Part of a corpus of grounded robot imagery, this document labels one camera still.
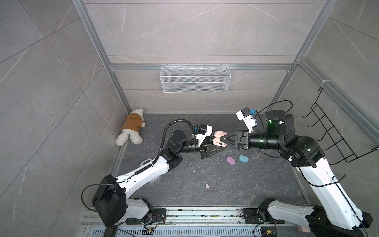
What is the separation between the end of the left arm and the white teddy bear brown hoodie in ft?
1.83

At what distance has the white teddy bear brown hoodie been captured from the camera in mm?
1025

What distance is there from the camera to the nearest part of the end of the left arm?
571mm
